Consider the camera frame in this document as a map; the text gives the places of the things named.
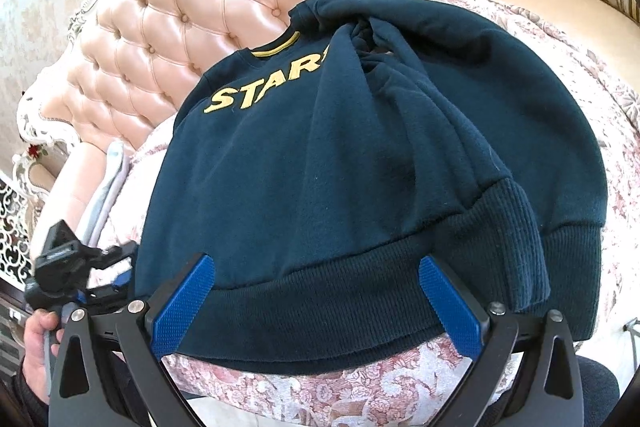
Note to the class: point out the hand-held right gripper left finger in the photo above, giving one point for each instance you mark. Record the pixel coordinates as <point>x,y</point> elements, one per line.
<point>182,304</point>

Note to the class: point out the person's left forearm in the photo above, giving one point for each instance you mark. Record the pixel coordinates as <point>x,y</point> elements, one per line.
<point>30,397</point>

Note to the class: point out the white lattice screen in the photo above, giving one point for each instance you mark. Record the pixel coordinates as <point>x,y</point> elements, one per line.
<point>15,232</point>

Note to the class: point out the person's left hand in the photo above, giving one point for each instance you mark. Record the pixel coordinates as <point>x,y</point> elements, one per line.
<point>37,342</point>

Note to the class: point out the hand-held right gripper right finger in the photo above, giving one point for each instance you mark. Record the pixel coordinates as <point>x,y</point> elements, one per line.
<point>450,312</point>

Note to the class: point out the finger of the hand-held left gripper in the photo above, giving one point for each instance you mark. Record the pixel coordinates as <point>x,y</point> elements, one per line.
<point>112,256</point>
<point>107,289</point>

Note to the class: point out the dark blue sweatshirt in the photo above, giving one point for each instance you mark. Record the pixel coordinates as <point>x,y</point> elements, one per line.
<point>325,167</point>

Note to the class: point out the pink floral blanket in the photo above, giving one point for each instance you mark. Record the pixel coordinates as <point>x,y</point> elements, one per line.
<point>350,397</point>

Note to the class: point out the light blue folded cloth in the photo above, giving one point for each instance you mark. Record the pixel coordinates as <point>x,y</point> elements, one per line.
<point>107,187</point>

